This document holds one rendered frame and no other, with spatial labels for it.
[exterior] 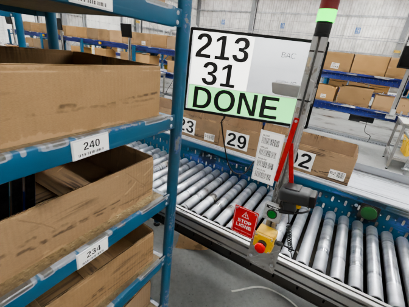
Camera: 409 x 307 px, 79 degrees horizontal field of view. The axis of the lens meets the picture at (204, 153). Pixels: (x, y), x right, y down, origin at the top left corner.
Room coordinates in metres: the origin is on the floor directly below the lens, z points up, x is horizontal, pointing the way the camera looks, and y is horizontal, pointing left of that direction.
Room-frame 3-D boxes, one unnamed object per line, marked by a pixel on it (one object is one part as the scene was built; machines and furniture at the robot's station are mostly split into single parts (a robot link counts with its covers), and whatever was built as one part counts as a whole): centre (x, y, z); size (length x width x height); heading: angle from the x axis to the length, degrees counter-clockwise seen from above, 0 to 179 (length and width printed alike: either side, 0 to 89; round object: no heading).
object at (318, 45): (0.81, -0.30, 1.11); 0.12 x 0.05 x 0.88; 61
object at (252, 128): (1.63, -0.32, 0.96); 0.39 x 0.29 x 0.17; 61
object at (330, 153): (1.43, -0.69, 0.97); 0.39 x 0.29 x 0.17; 61
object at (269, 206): (0.79, -0.28, 0.95); 0.07 x 0.03 x 0.07; 61
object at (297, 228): (1.01, -0.50, 0.72); 0.52 x 0.05 x 0.05; 151
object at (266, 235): (0.74, -0.30, 0.84); 0.15 x 0.09 x 0.07; 61
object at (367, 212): (1.09, -0.86, 0.81); 0.07 x 0.01 x 0.07; 61
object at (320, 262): (0.95, -0.61, 0.72); 0.52 x 0.05 x 0.05; 151
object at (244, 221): (0.83, -0.22, 0.85); 0.16 x 0.01 x 0.13; 61
